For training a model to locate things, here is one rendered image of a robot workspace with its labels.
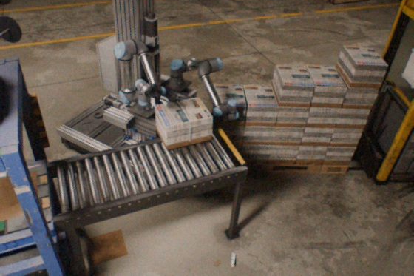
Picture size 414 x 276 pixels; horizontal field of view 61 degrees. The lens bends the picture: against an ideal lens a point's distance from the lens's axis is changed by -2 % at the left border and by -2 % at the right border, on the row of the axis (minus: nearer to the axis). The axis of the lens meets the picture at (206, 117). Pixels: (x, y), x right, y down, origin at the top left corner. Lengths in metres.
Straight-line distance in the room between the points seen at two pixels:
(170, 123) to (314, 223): 1.66
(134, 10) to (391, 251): 2.95
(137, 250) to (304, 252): 1.39
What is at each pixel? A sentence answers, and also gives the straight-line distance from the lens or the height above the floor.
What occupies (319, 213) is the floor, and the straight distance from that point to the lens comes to 3.58.
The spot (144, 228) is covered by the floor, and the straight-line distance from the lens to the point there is 3.26.
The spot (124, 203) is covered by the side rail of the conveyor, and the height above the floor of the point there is 0.80.
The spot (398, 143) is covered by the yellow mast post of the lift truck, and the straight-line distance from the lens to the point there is 3.73.
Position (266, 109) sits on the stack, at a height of 0.80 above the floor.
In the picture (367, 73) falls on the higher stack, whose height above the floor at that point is 1.20.
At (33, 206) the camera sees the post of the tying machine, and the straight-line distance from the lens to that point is 2.00.
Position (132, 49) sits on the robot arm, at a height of 1.42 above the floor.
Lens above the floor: 2.63
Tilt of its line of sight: 36 degrees down
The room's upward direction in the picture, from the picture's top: 4 degrees clockwise
